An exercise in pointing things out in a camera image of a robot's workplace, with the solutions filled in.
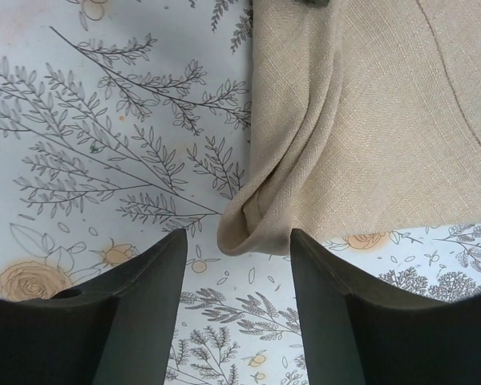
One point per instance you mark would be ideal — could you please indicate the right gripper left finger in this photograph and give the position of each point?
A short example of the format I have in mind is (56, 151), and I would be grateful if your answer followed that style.
(116, 328)

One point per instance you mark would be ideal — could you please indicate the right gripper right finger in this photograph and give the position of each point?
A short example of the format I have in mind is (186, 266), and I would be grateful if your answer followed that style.
(358, 329)

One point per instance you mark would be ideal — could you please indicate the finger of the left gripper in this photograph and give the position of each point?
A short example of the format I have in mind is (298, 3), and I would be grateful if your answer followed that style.
(316, 3)

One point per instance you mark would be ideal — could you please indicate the beige cloth napkin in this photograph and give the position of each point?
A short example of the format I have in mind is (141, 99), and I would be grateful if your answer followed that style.
(366, 118)

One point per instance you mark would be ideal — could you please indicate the floral tablecloth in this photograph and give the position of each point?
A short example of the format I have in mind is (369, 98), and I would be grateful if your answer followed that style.
(123, 121)

